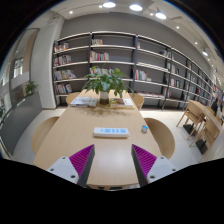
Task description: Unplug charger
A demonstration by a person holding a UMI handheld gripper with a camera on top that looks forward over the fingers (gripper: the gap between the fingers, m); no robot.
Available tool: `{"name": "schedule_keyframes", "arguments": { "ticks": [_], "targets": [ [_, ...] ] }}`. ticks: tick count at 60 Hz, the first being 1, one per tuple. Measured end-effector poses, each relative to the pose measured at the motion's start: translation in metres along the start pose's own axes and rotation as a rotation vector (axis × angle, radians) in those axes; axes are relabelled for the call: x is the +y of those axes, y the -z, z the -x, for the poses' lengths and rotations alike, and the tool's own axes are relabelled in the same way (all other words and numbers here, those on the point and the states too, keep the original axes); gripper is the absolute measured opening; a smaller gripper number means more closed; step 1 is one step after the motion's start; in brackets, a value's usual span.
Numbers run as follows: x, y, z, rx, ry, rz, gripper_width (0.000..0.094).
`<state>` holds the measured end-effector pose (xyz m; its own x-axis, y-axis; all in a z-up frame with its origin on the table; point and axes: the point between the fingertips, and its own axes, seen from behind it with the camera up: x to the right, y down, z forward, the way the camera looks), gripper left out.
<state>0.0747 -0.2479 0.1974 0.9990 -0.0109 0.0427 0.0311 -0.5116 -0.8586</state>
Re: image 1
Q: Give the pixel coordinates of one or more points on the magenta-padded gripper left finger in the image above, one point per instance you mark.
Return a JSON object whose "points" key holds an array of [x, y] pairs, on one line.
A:
{"points": [[63, 167]]}

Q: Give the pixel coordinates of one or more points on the small green potted plant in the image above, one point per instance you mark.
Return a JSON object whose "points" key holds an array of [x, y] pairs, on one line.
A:
{"points": [[30, 87]]}

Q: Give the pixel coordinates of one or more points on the open white magazine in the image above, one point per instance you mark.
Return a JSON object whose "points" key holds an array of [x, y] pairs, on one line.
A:
{"points": [[83, 101]]}

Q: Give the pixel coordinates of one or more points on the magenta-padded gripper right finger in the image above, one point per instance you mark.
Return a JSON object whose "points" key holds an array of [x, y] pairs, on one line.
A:
{"points": [[160, 166]]}

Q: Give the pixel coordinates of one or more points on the green plant in white pot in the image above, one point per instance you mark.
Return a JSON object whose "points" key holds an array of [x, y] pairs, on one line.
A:
{"points": [[105, 81]]}

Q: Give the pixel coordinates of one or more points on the white power strip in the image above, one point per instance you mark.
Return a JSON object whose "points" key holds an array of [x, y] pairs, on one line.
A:
{"points": [[111, 132]]}

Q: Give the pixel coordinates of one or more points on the grey shelf unit with books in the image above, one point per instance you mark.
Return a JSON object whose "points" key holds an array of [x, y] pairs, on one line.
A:
{"points": [[113, 41]]}

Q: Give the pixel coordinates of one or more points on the small white charger block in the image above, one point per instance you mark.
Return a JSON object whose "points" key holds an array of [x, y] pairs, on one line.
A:
{"points": [[144, 129]]}

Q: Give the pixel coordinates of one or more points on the round ceiling lights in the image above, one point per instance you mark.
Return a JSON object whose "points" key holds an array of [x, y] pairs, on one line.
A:
{"points": [[135, 7]]}

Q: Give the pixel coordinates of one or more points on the curved wooden chair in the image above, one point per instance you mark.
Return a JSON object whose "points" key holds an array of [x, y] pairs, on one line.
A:
{"points": [[139, 100], [71, 97], [161, 133], [43, 131]]}

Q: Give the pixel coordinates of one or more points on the yellow-edged book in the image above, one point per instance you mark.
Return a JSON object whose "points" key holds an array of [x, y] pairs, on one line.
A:
{"points": [[121, 102]]}

